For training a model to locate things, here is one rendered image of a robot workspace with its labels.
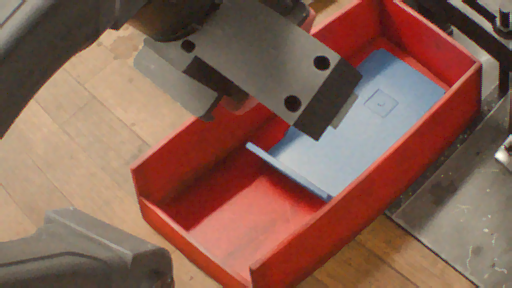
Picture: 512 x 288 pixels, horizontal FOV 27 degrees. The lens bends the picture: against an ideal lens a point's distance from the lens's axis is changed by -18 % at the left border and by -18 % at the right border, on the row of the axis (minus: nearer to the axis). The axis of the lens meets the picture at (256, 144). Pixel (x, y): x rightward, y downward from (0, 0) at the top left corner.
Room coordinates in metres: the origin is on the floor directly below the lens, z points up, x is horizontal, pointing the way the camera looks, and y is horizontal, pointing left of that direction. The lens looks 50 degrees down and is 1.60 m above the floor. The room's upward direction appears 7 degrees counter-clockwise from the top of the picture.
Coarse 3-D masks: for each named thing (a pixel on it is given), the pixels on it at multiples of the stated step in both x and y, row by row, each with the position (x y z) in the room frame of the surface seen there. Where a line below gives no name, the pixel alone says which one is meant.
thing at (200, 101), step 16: (288, 0) 0.51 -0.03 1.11; (208, 16) 0.48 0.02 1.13; (192, 32) 0.47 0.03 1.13; (144, 48) 0.52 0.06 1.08; (144, 64) 0.51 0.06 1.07; (160, 64) 0.50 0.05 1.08; (160, 80) 0.50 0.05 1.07; (176, 80) 0.49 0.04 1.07; (192, 80) 0.49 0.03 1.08; (176, 96) 0.48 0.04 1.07; (192, 96) 0.48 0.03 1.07; (208, 96) 0.47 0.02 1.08; (192, 112) 0.47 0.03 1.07; (208, 112) 0.47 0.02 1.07
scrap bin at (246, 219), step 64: (384, 0) 0.67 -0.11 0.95; (448, 64) 0.62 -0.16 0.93; (192, 128) 0.56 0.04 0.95; (256, 128) 0.59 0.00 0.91; (448, 128) 0.56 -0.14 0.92; (192, 192) 0.54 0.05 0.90; (256, 192) 0.54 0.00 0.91; (384, 192) 0.51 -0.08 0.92; (192, 256) 0.48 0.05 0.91; (256, 256) 0.48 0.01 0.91; (320, 256) 0.47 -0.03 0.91
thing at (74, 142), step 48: (336, 0) 0.73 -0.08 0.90; (96, 48) 0.71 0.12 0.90; (48, 96) 0.66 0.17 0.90; (96, 96) 0.65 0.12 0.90; (144, 96) 0.64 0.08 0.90; (0, 144) 0.62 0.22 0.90; (48, 144) 0.61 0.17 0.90; (96, 144) 0.60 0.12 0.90; (144, 144) 0.60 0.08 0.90; (0, 192) 0.56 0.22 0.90; (48, 192) 0.56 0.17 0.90; (96, 192) 0.56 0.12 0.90; (0, 240) 0.51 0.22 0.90; (384, 240) 0.48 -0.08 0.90
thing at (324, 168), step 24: (360, 72) 0.63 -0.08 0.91; (384, 72) 0.63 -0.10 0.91; (408, 72) 0.63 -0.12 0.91; (360, 96) 0.61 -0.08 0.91; (408, 96) 0.61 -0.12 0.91; (432, 96) 0.60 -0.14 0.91; (360, 120) 0.59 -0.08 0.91; (384, 120) 0.58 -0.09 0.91; (408, 120) 0.58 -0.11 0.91; (288, 144) 0.57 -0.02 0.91; (312, 144) 0.57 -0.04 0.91; (336, 144) 0.57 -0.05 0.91; (360, 144) 0.57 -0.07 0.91; (384, 144) 0.56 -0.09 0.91; (288, 168) 0.53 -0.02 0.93; (312, 168) 0.55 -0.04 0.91; (336, 168) 0.55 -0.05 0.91; (360, 168) 0.54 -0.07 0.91; (312, 192) 0.53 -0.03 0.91; (336, 192) 0.53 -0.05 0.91
